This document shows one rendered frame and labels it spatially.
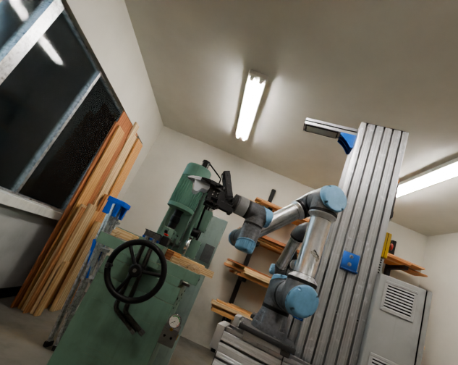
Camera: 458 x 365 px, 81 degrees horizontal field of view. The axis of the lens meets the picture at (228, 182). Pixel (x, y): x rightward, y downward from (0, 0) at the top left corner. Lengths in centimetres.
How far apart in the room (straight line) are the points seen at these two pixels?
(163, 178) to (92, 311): 293
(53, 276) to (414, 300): 272
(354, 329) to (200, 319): 290
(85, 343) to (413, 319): 149
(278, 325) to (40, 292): 234
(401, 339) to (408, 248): 372
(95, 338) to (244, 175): 323
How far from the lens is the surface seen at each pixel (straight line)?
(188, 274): 153
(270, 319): 121
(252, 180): 429
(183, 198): 166
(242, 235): 103
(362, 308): 144
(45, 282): 306
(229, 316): 359
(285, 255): 190
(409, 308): 145
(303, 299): 108
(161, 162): 439
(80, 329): 167
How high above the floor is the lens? 96
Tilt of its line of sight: 17 degrees up
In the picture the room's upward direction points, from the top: 24 degrees clockwise
